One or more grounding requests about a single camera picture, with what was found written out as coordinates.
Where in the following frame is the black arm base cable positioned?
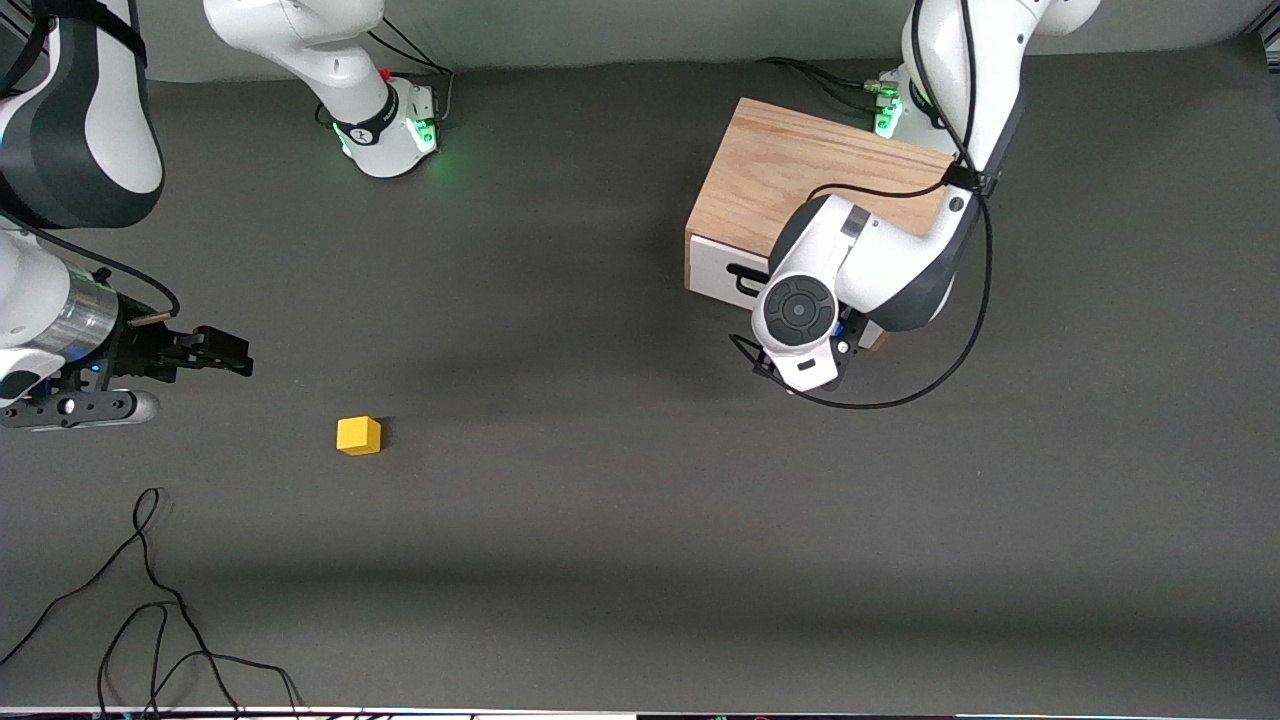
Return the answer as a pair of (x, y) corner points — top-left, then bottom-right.
(360, 20), (456, 126)
(758, 55), (896, 113)

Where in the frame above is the black right arm base cable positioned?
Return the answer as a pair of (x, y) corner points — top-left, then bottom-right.
(360, 20), (456, 126)

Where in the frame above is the black left arm base cable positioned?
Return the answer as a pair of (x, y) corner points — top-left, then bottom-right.
(758, 55), (896, 113)

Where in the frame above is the black right arm gripper cable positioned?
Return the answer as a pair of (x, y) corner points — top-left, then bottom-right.
(0, 215), (181, 319)

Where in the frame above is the black arm gripper cable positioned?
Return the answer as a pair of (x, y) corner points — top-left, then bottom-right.
(0, 215), (181, 319)
(730, 0), (996, 411)

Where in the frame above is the thin black loose cable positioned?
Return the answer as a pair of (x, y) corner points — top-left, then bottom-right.
(0, 488), (246, 717)
(97, 602), (303, 719)

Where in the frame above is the white-fronted wooden drawer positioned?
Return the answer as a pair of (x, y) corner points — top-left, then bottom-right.
(690, 235), (891, 351)

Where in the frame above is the light wooden cabinet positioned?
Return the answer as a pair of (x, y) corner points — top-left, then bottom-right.
(685, 97), (956, 351)

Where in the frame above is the black left arm gripper cable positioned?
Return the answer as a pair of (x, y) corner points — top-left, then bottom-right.
(730, 0), (996, 411)

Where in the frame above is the yellow cube block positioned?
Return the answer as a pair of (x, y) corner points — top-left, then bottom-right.
(337, 416), (383, 457)

